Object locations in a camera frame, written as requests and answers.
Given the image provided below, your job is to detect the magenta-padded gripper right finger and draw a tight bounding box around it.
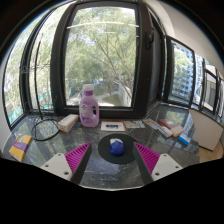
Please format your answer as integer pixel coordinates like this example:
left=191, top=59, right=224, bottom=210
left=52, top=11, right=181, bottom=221
left=132, top=142, right=184, bottom=186

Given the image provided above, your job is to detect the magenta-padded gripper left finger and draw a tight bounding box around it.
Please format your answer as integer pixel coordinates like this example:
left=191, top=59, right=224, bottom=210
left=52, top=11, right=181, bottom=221
left=39, top=141, right=93, bottom=185

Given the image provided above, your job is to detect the blue and white computer mouse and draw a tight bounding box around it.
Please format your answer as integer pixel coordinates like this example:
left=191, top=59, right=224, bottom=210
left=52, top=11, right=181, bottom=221
left=109, top=137, right=125, bottom=157

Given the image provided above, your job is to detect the round black mouse pad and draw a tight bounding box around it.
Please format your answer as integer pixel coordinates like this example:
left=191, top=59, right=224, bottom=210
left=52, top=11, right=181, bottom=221
left=97, top=133, right=139, bottom=165

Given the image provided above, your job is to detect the small blue box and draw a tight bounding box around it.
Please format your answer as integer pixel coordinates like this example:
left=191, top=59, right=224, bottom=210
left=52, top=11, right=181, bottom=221
left=177, top=132, right=193, bottom=147

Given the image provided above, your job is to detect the long white striped box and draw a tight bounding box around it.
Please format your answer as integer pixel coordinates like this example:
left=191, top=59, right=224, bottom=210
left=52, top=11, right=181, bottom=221
left=143, top=118, right=174, bottom=139

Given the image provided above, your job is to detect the beige small box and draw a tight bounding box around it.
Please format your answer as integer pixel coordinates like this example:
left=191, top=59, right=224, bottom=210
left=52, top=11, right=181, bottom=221
left=169, top=125, right=186, bottom=138

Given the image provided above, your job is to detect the red book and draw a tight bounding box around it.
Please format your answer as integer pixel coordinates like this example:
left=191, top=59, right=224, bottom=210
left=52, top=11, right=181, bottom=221
left=158, top=118, right=180, bottom=131

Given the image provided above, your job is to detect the orange and white carton box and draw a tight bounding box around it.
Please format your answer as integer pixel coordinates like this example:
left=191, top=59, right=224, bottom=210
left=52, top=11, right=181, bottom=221
left=57, top=113, right=81, bottom=134

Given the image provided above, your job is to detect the yellow and purple book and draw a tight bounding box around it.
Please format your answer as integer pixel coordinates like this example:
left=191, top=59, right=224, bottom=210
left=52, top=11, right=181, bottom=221
left=8, top=133, right=34, bottom=163

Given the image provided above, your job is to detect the pale printed paper sheet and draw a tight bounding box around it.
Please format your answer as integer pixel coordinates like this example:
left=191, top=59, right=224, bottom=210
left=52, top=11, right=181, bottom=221
left=123, top=119, right=147, bottom=130

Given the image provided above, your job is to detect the purple detergent bottle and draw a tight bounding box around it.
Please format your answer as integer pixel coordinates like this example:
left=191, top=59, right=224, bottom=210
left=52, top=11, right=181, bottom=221
left=79, top=83, right=101, bottom=129

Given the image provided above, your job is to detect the white card with blue print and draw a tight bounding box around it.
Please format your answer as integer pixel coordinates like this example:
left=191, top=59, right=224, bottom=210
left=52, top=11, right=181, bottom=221
left=100, top=120, right=127, bottom=133

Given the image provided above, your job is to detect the black wire stand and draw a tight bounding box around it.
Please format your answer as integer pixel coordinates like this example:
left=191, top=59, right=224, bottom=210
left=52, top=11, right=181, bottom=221
left=31, top=41, right=61, bottom=142

